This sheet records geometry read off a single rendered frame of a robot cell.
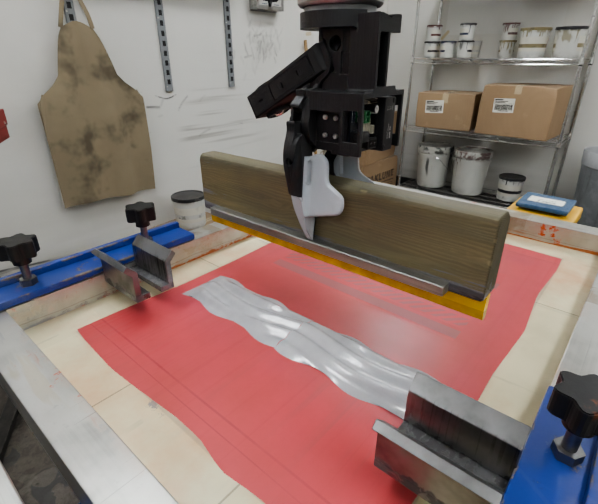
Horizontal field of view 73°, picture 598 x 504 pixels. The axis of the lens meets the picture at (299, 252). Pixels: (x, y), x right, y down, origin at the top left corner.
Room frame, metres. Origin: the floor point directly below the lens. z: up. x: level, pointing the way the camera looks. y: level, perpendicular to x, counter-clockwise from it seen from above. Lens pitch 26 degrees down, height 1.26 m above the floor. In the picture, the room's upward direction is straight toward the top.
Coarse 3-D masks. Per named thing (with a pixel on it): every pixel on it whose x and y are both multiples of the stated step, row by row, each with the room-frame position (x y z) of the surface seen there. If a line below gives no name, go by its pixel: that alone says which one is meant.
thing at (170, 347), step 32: (256, 256) 0.61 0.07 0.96; (192, 288) 0.50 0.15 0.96; (256, 288) 0.50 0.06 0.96; (288, 288) 0.50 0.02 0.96; (320, 288) 0.50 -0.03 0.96; (128, 320) 0.42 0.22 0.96; (160, 320) 0.42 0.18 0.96; (192, 320) 0.42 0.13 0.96; (224, 320) 0.42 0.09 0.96; (96, 352) 0.36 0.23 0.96; (128, 352) 0.36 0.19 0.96; (160, 352) 0.36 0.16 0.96; (192, 352) 0.36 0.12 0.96; (224, 352) 0.36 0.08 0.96; (256, 352) 0.36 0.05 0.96; (160, 384) 0.31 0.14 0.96; (192, 384) 0.31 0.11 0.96
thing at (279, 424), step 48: (528, 288) 0.50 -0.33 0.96; (384, 336) 0.39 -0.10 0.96; (432, 336) 0.39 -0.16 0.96; (480, 336) 0.39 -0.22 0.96; (240, 384) 0.31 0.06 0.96; (288, 384) 0.31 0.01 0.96; (480, 384) 0.31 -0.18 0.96; (240, 432) 0.25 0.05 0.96; (288, 432) 0.25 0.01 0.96; (336, 432) 0.25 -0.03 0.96; (240, 480) 0.21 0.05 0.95; (288, 480) 0.21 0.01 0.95; (336, 480) 0.21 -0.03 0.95; (384, 480) 0.21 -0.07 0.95
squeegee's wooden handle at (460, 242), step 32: (224, 160) 0.51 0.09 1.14; (256, 160) 0.50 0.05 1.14; (224, 192) 0.51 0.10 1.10; (256, 192) 0.47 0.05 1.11; (352, 192) 0.38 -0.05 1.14; (384, 192) 0.36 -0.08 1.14; (416, 192) 0.36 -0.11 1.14; (288, 224) 0.43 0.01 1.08; (320, 224) 0.40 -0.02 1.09; (352, 224) 0.38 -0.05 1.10; (384, 224) 0.35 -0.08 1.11; (416, 224) 0.33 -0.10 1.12; (448, 224) 0.31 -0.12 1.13; (480, 224) 0.30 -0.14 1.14; (384, 256) 0.35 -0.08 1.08; (416, 256) 0.33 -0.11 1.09; (448, 256) 0.31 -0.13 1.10; (480, 256) 0.29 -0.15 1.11; (448, 288) 0.31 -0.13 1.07; (480, 288) 0.29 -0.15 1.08
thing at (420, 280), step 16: (224, 208) 0.50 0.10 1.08; (240, 224) 0.47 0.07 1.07; (256, 224) 0.45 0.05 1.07; (272, 224) 0.45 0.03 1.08; (288, 240) 0.42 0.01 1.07; (304, 240) 0.40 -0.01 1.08; (320, 240) 0.40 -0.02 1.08; (336, 256) 0.37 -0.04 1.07; (352, 256) 0.36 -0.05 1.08; (368, 256) 0.36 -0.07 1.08; (384, 272) 0.34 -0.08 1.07; (400, 272) 0.33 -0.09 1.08; (416, 272) 0.33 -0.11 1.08; (432, 288) 0.30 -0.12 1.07
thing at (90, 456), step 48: (192, 240) 0.59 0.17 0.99; (240, 240) 0.67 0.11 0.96; (576, 240) 0.63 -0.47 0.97; (96, 288) 0.47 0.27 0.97; (0, 336) 0.35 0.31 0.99; (576, 336) 0.35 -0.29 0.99; (0, 384) 0.31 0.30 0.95; (48, 384) 0.28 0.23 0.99; (48, 432) 0.22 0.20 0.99; (96, 432) 0.22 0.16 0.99; (96, 480) 0.18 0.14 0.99; (144, 480) 0.18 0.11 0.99
